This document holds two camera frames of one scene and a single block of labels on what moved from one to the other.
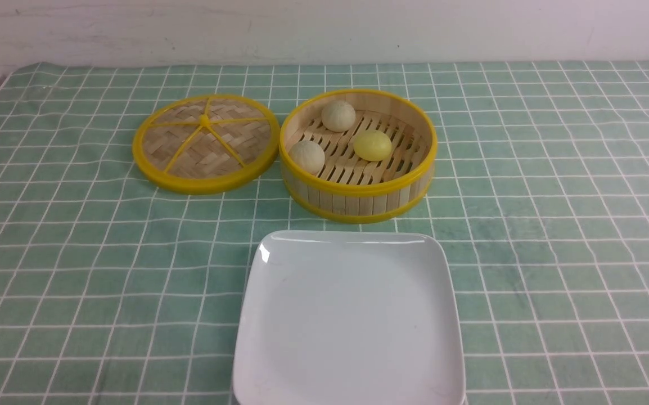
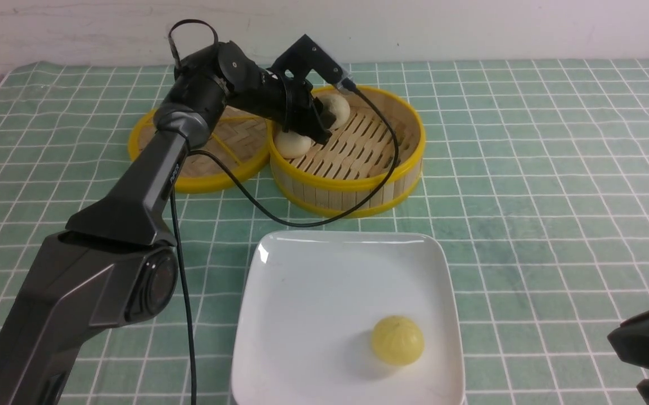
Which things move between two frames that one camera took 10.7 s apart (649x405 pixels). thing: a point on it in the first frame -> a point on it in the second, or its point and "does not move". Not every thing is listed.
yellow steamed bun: [373, 145] -> [397, 340]
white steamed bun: [307, 156] -> [292, 145]
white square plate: [346, 317] does not move
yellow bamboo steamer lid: [206, 144] does not move
